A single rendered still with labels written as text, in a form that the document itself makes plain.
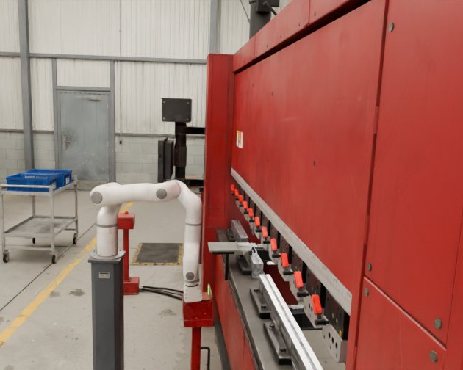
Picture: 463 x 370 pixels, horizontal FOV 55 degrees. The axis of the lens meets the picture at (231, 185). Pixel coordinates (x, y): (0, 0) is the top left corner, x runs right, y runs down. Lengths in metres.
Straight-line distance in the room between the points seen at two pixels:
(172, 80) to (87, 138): 2.21
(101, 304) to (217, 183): 1.44
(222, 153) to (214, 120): 0.27
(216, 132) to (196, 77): 6.13
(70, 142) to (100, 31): 2.39
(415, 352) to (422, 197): 0.17
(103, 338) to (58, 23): 8.29
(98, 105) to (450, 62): 9.61
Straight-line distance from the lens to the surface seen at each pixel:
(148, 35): 9.87
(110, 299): 2.73
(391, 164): 0.56
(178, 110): 3.73
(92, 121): 10.00
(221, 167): 3.63
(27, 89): 10.25
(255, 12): 3.38
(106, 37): 10.04
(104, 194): 2.53
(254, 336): 2.09
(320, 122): 1.47
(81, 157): 10.13
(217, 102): 3.59
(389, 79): 0.58
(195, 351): 2.76
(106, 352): 2.89
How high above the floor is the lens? 1.87
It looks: 10 degrees down
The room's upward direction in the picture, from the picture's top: 2 degrees clockwise
